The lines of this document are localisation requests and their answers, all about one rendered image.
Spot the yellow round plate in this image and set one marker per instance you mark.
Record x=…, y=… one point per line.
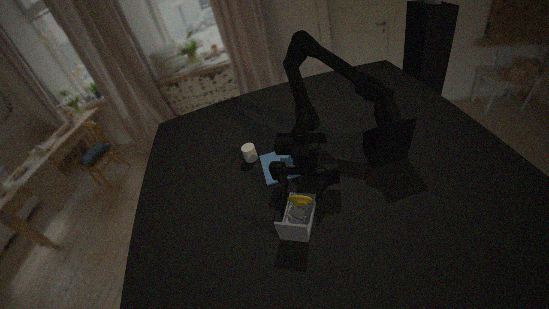
x=300, y=200

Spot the light blue flat mat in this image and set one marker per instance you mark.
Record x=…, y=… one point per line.
x=266, y=159

